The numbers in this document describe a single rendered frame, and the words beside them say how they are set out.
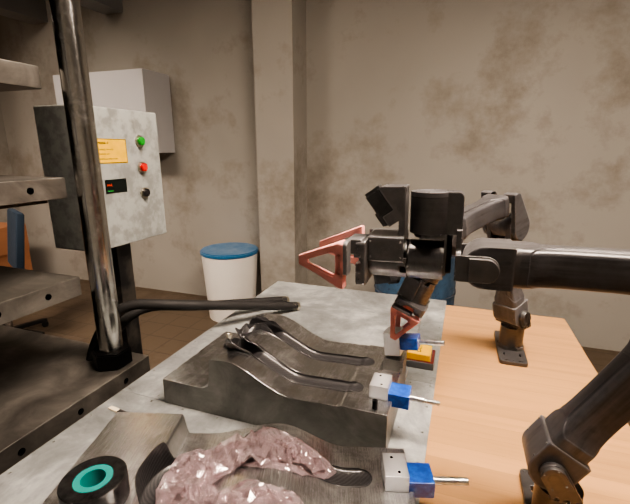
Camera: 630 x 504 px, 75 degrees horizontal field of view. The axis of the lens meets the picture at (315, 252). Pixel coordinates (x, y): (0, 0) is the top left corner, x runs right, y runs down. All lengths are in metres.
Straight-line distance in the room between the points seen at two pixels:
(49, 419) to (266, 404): 0.49
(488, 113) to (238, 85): 1.91
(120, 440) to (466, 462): 0.60
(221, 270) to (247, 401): 2.37
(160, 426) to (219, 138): 3.09
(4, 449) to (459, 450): 0.89
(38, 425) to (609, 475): 1.12
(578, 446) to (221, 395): 0.63
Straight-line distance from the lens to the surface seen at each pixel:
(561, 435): 0.70
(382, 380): 0.85
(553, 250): 0.60
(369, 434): 0.83
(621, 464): 1.01
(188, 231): 3.95
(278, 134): 3.10
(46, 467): 0.96
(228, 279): 3.23
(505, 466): 0.90
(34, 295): 1.14
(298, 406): 0.85
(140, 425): 0.79
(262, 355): 0.93
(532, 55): 3.18
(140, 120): 1.44
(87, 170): 1.12
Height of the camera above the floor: 1.36
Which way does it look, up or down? 14 degrees down
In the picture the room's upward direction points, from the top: straight up
